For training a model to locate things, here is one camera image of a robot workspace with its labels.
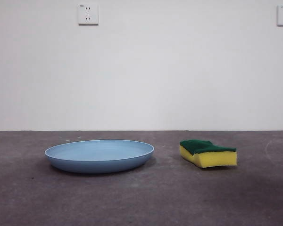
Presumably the yellow sponge with green pad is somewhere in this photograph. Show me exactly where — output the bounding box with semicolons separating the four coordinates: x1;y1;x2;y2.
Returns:
179;139;238;169

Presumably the light blue round plate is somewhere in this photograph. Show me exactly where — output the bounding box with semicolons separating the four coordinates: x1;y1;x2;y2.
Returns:
44;139;155;174

